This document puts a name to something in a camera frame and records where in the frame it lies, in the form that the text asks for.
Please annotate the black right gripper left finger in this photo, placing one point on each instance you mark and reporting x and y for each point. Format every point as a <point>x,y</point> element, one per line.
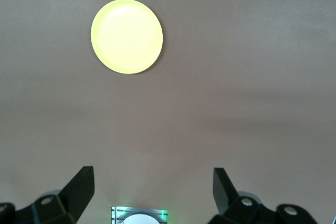
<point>65,203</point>

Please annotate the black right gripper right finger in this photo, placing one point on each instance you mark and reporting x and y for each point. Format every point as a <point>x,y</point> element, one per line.
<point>236,208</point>

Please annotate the yellow round plate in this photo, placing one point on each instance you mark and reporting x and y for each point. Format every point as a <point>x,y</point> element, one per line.
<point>127,36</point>

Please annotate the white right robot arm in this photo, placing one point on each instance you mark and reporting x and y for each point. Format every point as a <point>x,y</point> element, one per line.
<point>139,220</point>

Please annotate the brown table cover sheet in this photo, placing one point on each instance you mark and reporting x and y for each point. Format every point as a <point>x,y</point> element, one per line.
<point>236,77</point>

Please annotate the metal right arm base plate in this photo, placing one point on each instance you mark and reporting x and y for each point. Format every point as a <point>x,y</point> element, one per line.
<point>115,214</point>

